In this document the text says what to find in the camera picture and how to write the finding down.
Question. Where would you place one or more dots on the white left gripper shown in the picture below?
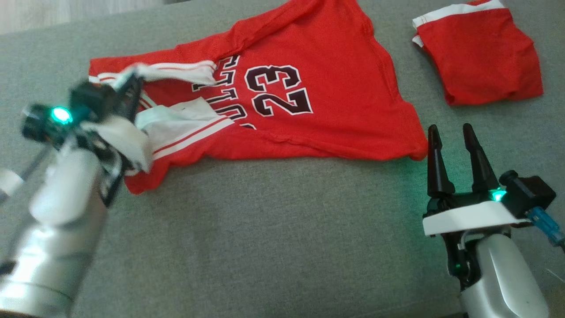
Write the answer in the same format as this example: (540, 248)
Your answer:
(128, 145)

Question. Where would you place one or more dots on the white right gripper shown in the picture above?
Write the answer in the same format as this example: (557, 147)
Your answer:
(468, 216)

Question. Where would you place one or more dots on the red shorts white stripe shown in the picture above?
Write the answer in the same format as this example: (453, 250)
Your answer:
(481, 57)

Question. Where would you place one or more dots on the red jersey number 23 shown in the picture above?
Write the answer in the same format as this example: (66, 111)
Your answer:
(344, 110)

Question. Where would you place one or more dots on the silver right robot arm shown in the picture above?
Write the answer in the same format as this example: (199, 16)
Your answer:
(507, 282)

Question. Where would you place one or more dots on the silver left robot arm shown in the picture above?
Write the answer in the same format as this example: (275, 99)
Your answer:
(48, 243)

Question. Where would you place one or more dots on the large grey sofa seat cushion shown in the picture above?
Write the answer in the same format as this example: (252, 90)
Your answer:
(287, 247)

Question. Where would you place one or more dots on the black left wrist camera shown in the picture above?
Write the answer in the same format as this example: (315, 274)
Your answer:
(88, 99)

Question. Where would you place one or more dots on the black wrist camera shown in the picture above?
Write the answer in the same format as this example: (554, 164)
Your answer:
(529, 192)
(88, 99)

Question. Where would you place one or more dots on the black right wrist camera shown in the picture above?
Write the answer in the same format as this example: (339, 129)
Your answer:
(529, 192)

